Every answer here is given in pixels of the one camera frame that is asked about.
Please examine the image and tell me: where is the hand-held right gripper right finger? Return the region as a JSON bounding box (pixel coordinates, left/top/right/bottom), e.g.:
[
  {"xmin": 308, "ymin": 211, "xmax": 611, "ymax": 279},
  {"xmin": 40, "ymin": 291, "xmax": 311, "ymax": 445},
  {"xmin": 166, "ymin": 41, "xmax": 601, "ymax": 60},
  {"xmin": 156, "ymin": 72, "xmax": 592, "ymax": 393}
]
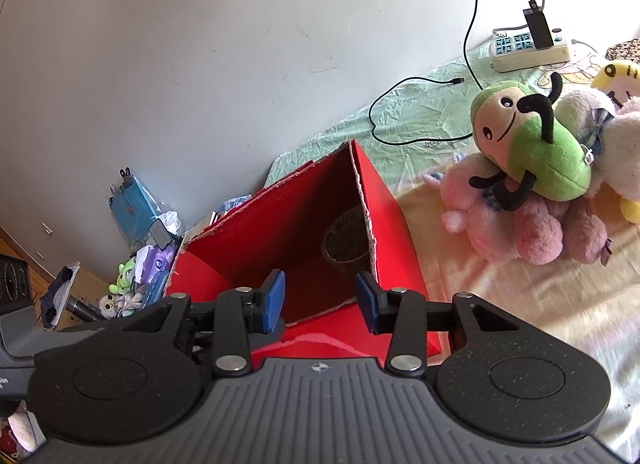
[{"xmin": 354, "ymin": 271, "xmax": 523, "ymax": 376}]

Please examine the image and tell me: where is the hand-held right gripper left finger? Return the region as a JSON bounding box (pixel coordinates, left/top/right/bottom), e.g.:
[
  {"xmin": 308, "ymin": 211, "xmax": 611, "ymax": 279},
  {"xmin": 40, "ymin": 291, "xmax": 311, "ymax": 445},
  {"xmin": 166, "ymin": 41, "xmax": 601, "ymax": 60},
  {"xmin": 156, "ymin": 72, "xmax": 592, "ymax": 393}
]
[{"xmin": 117, "ymin": 269, "xmax": 287, "ymax": 377}]

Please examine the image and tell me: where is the grey woven basket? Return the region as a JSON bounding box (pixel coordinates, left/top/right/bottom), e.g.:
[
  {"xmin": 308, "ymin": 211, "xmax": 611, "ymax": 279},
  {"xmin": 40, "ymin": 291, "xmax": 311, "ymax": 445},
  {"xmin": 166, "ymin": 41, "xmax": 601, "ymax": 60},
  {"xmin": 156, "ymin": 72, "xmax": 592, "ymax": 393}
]
[{"xmin": 322, "ymin": 209, "xmax": 373, "ymax": 265}]

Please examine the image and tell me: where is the red cardboard box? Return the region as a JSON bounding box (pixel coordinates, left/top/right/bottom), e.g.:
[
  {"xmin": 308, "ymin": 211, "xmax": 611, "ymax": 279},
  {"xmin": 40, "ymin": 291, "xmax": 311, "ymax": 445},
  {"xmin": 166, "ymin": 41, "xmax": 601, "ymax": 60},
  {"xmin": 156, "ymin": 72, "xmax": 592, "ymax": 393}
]
[{"xmin": 165, "ymin": 140, "xmax": 443, "ymax": 360}]

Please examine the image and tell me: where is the dark blue cloth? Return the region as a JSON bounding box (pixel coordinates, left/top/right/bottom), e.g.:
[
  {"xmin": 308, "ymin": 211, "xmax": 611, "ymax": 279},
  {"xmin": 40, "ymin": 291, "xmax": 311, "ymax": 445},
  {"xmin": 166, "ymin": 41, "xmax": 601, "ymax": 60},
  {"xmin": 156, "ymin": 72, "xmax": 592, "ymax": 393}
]
[{"xmin": 40, "ymin": 266, "xmax": 76, "ymax": 330}]

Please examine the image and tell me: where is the green frog toy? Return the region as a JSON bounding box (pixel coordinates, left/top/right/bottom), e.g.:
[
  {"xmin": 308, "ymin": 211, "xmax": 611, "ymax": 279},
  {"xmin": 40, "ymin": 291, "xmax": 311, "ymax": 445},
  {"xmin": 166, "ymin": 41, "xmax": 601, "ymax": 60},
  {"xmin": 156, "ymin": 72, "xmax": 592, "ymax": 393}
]
[{"xmin": 109, "ymin": 259, "xmax": 138, "ymax": 295}]

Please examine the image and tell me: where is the purple packet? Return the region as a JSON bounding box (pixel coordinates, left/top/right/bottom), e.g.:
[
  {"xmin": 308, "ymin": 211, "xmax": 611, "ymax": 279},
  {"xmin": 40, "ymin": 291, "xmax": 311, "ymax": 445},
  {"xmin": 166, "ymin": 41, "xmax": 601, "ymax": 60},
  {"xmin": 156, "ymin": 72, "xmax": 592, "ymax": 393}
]
[{"xmin": 137, "ymin": 244, "xmax": 176, "ymax": 285}]

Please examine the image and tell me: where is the small standing mirror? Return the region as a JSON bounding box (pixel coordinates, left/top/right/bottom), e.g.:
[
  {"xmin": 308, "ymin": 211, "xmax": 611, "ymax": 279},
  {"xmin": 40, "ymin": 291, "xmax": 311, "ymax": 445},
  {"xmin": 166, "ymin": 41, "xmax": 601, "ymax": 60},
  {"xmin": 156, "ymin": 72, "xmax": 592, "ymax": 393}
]
[{"xmin": 149, "ymin": 218, "xmax": 173, "ymax": 247}]

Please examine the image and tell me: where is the pink plush toy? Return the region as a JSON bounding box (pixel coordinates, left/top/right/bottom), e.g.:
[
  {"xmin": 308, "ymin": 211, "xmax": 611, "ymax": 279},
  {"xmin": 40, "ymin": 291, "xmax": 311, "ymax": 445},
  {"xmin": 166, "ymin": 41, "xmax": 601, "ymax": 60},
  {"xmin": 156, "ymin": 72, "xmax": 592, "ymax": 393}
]
[{"xmin": 422, "ymin": 151, "xmax": 613, "ymax": 265}]

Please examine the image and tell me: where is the pale yellow blanket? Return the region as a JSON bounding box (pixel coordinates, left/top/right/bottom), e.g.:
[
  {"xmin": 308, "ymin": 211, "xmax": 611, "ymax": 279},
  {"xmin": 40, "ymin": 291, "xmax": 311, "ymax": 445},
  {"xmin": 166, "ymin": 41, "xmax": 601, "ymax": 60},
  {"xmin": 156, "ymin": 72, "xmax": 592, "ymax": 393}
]
[{"xmin": 395, "ymin": 164, "xmax": 640, "ymax": 450}]

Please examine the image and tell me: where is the blue bag with clips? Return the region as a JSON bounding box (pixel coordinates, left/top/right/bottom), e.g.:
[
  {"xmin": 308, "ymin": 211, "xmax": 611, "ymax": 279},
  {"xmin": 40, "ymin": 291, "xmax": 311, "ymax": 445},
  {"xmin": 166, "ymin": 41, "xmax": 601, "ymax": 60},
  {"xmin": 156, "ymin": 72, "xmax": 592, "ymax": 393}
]
[{"xmin": 109, "ymin": 169, "xmax": 173, "ymax": 245}]

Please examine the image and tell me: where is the green cartoon bedsheet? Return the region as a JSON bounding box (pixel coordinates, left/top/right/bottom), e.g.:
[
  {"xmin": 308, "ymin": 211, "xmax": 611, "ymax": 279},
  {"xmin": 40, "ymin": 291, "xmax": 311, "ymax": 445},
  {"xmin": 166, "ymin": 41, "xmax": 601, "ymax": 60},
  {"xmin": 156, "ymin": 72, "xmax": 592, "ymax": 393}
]
[{"xmin": 262, "ymin": 39, "xmax": 640, "ymax": 190}]

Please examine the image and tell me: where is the green bean plush toy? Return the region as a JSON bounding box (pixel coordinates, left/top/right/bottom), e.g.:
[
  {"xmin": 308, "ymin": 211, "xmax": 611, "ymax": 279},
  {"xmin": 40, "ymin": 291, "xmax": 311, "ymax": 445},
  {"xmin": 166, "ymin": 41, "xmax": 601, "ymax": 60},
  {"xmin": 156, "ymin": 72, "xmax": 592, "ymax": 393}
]
[{"xmin": 470, "ymin": 71, "xmax": 608, "ymax": 212}]

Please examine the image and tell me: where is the white power strip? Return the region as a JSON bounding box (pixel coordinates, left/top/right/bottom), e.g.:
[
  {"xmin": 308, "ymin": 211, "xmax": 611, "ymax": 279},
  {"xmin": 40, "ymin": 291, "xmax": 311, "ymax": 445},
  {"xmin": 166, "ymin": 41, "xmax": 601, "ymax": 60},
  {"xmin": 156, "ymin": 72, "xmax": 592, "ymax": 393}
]
[{"xmin": 489, "ymin": 28, "xmax": 576, "ymax": 72}]

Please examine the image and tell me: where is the black charger adapter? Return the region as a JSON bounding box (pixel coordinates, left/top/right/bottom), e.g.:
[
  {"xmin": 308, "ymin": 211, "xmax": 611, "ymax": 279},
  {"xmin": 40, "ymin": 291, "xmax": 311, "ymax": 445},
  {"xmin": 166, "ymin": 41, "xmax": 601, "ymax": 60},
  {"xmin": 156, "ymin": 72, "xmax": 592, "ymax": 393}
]
[{"xmin": 522, "ymin": 0, "xmax": 555, "ymax": 50}]

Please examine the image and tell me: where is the yellow plush toy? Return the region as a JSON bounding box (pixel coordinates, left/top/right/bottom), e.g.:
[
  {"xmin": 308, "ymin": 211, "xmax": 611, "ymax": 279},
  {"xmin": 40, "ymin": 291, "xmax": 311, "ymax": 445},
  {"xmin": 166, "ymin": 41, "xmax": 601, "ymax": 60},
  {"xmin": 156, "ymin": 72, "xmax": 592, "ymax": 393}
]
[{"xmin": 590, "ymin": 60, "xmax": 640, "ymax": 225}]

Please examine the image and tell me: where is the floral cloth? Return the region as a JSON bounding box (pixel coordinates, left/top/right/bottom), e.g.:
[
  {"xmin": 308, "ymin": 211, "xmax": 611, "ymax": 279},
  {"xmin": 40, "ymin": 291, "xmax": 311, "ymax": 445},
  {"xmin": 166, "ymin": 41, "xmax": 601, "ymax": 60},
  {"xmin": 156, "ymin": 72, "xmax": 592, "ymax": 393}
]
[{"xmin": 602, "ymin": 38, "xmax": 640, "ymax": 65}]

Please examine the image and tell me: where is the black charging cable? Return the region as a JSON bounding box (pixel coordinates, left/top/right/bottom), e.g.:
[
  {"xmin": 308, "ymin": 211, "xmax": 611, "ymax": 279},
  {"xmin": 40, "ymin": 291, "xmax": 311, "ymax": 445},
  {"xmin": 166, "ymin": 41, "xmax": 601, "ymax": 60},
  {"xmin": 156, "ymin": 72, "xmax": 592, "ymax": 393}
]
[{"xmin": 368, "ymin": 0, "xmax": 538, "ymax": 147}]

